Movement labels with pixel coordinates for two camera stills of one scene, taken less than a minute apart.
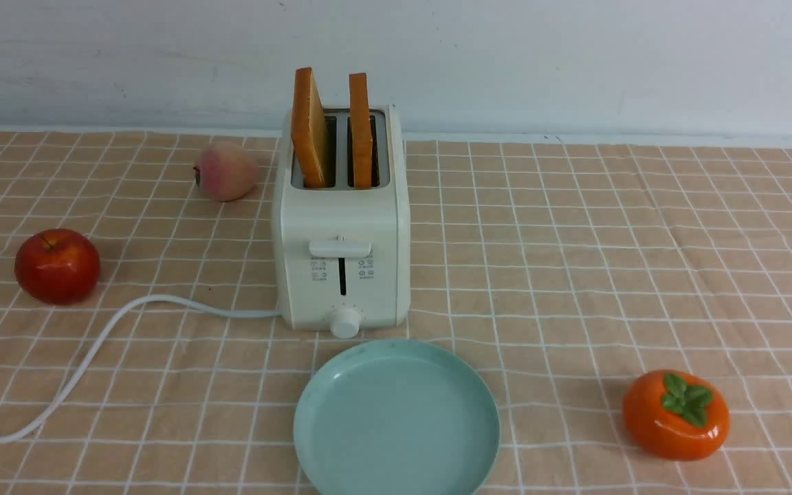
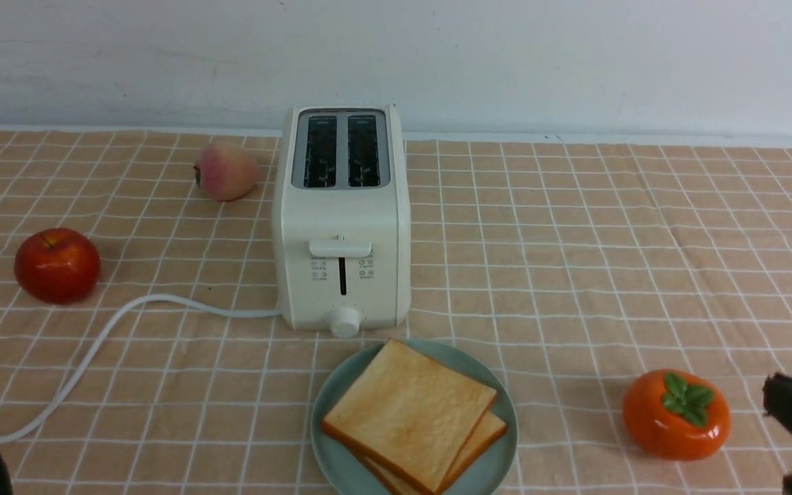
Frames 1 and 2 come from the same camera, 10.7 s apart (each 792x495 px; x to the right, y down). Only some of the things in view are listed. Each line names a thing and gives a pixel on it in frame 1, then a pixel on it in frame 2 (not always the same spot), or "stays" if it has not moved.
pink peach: x=227 y=172 stays
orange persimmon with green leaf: x=675 y=415 stays
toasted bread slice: x=307 y=128 to x=408 y=414
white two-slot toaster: x=344 y=252 stays
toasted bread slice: x=361 y=128 to x=489 y=433
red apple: x=58 y=266 stays
